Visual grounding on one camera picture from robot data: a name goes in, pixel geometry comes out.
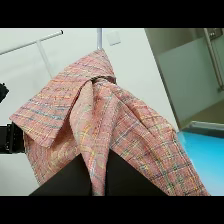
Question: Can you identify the pink checked shirt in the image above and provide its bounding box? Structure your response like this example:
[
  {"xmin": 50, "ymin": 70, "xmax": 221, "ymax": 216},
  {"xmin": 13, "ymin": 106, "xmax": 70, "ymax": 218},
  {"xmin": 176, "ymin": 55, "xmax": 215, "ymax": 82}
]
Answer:
[{"xmin": 9, "ymin": 48, "xmax": 210, "ymax": 197}]

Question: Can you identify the white wall switch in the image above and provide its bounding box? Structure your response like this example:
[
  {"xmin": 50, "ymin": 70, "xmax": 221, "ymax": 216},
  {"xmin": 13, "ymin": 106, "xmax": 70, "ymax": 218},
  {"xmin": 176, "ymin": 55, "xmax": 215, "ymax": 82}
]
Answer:
[{"xmin": 106, "ymin": 31, "xmax": 122, "ymax": 47}]

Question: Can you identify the white clothes rack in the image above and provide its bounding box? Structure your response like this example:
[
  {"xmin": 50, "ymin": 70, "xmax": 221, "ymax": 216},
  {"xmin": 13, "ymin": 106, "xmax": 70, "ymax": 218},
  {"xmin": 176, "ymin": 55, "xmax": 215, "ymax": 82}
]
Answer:
[{"xmin": 0, "ymin": 28, "xmax": 104, "ymax": 80}]

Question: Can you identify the brown clothes hanger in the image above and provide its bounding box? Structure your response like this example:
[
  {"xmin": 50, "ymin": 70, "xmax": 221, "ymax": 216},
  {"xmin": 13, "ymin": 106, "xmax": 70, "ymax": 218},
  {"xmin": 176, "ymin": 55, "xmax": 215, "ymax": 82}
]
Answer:
[{"xmin": 90, "ymin": 75, "xmax": 117, "ymax": 85}]

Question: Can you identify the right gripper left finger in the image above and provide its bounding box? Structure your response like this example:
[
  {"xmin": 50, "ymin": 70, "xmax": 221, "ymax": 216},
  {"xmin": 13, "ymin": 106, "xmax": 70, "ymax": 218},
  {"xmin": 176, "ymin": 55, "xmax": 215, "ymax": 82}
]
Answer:
[{"xmin": 29, "ymin": 154, "xmax": 93, "ymax": 197}]

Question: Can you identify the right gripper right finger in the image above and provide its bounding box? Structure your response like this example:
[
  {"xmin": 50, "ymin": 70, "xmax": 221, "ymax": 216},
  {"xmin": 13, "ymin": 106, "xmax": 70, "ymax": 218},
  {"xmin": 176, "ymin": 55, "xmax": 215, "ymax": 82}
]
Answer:
[{"xmin": 105, "ymin": 150, "xmax": 169, "ymax": 197}]

